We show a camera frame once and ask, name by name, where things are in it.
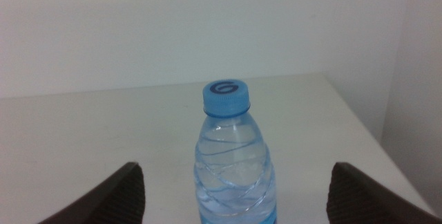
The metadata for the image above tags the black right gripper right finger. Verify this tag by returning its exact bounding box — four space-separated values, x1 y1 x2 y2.
326 162 442 224

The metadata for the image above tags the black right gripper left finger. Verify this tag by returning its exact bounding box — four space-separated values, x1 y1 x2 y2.
37 161 146 224

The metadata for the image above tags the clear water bottle blue cap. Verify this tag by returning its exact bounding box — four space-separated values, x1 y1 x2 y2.
193 79 278 224

